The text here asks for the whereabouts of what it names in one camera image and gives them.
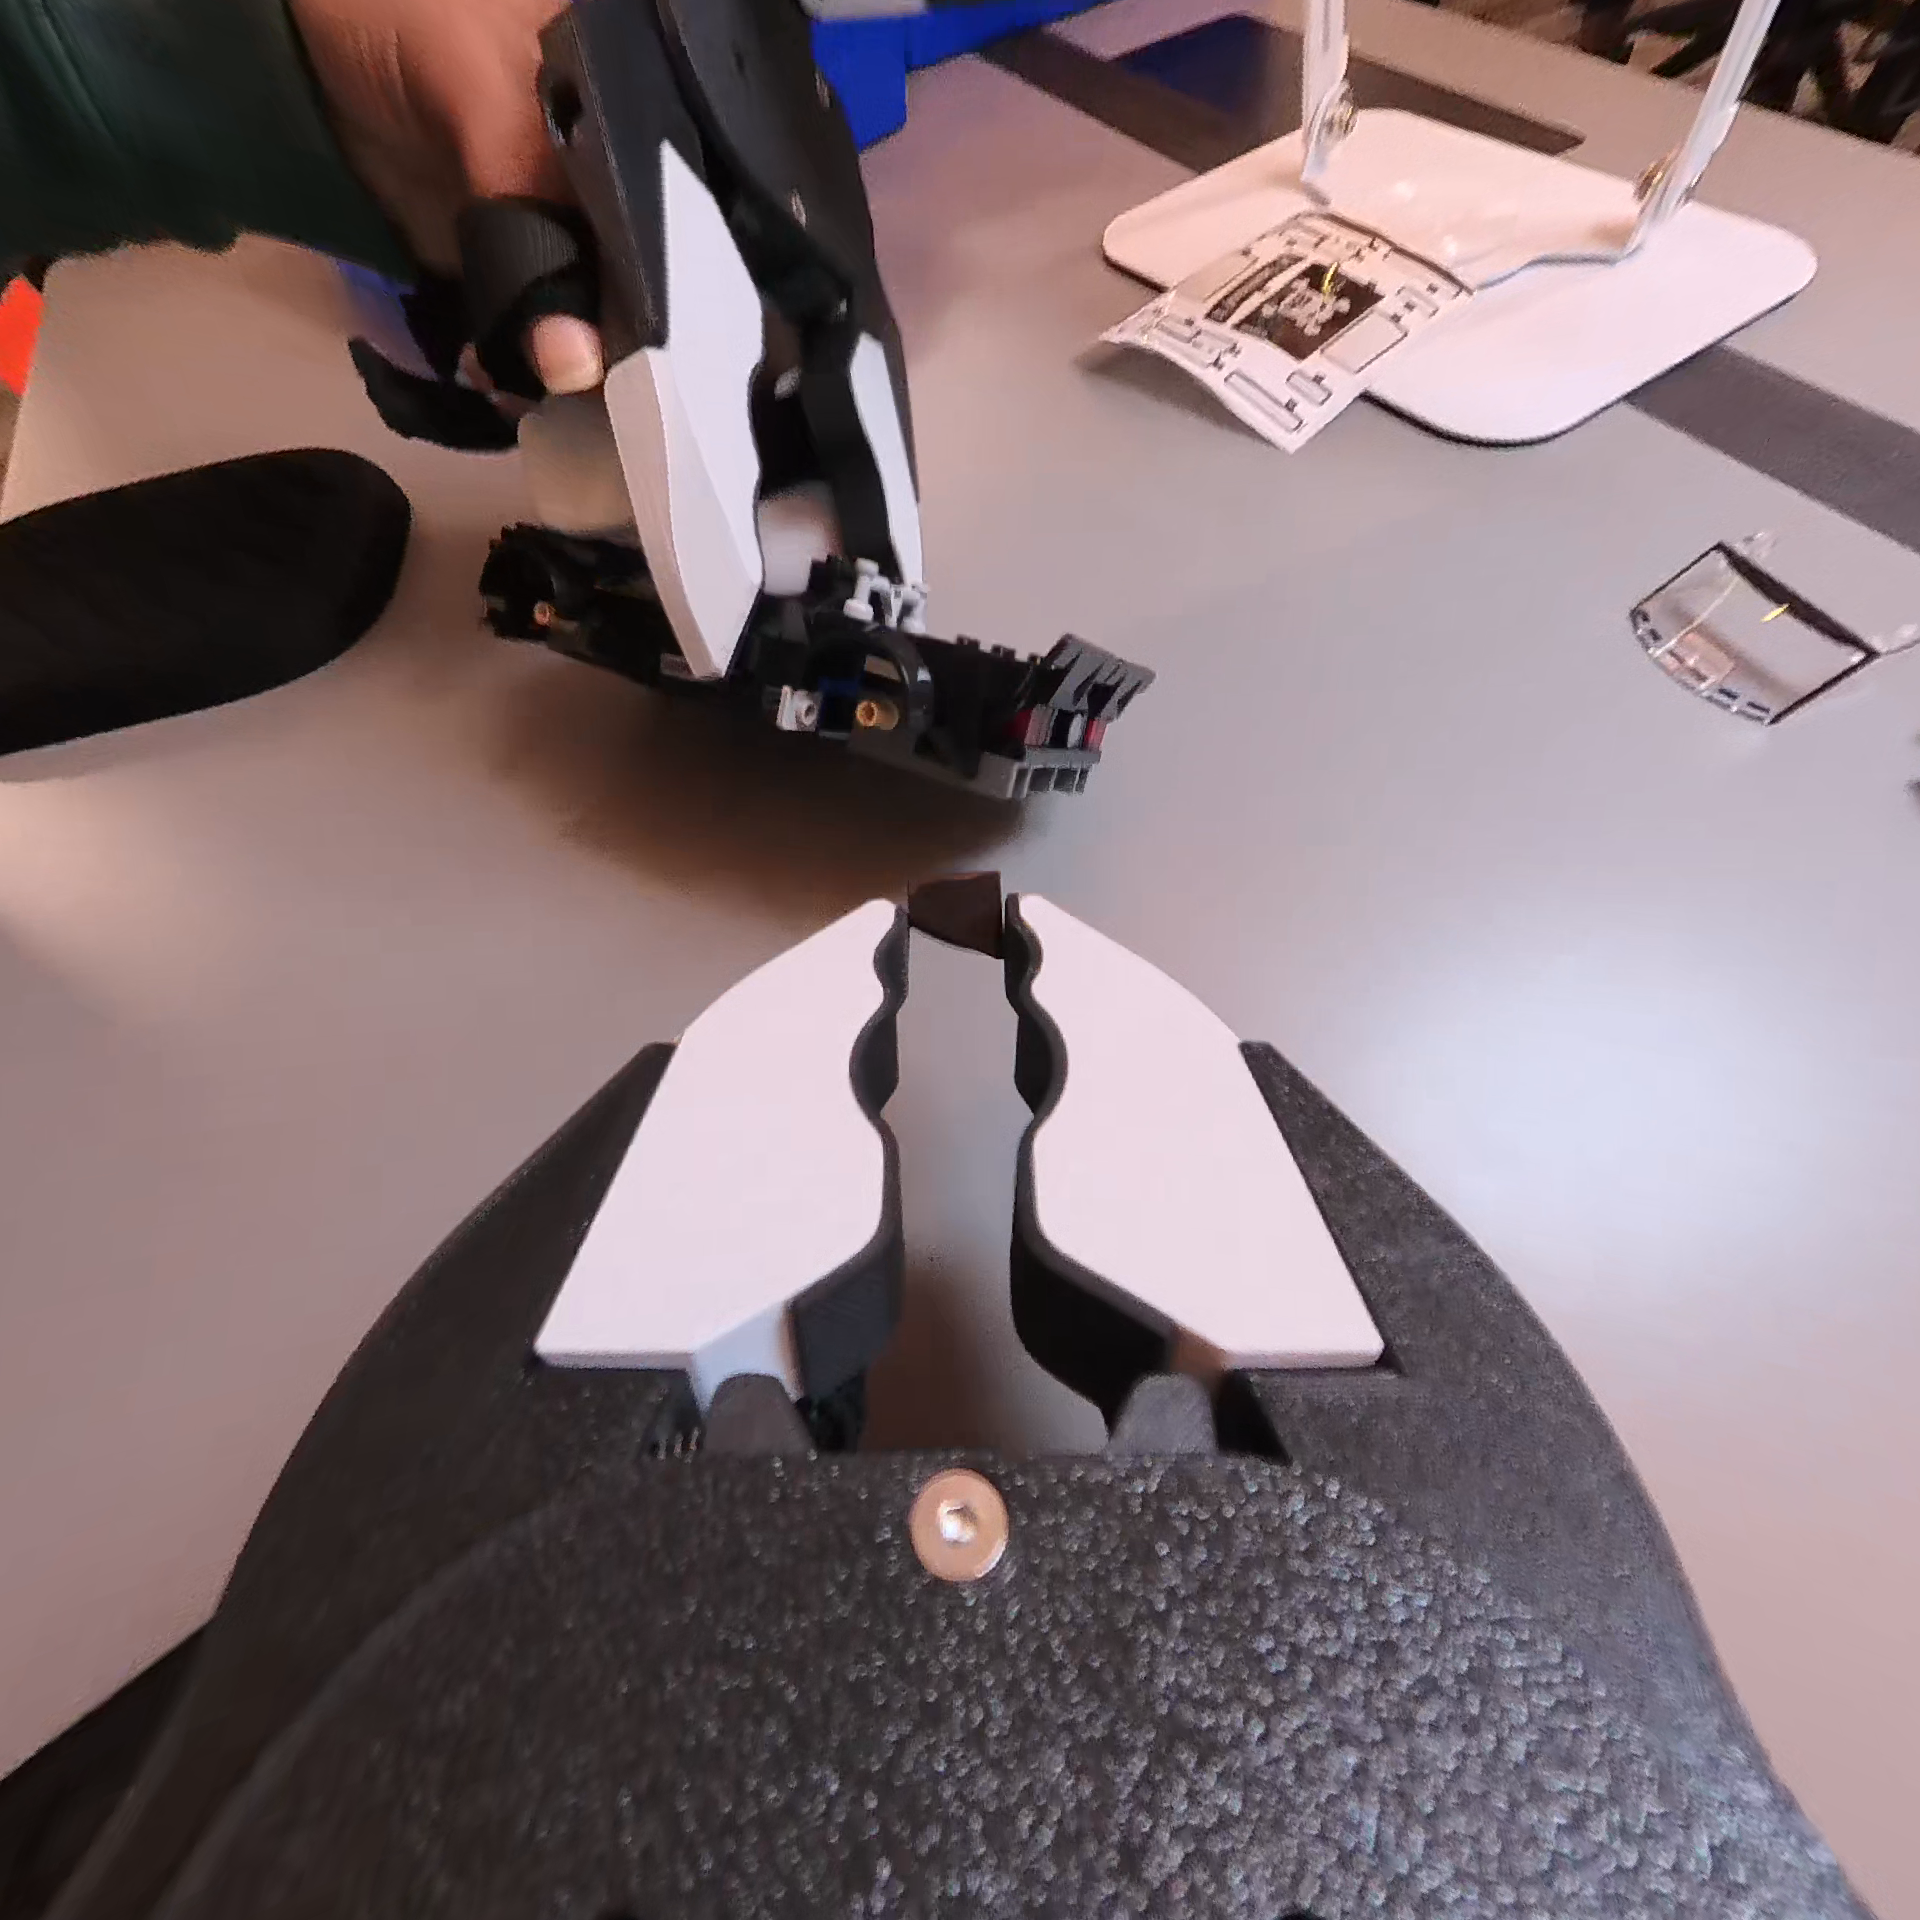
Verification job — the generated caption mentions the person's left hand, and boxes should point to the person's left hand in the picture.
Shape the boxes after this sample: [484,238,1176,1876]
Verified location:
[289,0,608,402]

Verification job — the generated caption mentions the black lego car model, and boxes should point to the black lego car model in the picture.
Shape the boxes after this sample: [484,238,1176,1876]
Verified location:
[473,517,1155,806]

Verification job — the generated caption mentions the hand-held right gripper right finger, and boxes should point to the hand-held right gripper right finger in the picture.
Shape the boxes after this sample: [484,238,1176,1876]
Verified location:
[1006,896,1389,1381]

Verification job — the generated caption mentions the clear lego windshield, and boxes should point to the clear lego windshield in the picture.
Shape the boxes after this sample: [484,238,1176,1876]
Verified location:
[1622,529,1920,729]

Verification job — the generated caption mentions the white sticker sheet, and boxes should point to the white sticker sheet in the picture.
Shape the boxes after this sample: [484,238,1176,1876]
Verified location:
[1097,213,1481,458]

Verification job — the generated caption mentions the black mesh pad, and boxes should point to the black mesh pad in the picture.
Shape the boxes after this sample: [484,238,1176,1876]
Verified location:
[0,448,414,761]

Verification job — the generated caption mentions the person's left forearm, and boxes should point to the person's left forearm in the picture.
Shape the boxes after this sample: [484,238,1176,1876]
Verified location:
[0,0,410,287]

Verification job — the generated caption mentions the blue plastic bin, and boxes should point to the blue plastic bin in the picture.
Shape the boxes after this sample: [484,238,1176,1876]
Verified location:
[806,0,1040,155]

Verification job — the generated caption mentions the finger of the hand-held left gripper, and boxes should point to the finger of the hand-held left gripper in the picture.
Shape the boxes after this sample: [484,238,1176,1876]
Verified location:
[601,149,773,684]
[811,316,930,599]

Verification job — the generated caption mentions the black lego tile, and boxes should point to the black lego tile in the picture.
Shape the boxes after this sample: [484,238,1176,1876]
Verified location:
[901,872,1014,963]

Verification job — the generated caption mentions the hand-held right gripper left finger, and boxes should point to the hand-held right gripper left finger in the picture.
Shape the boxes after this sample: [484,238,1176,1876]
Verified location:
[535,900,909,1396]

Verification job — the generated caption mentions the white tray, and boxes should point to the white tray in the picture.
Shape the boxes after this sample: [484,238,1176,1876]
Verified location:
[1101,106,1823,449]

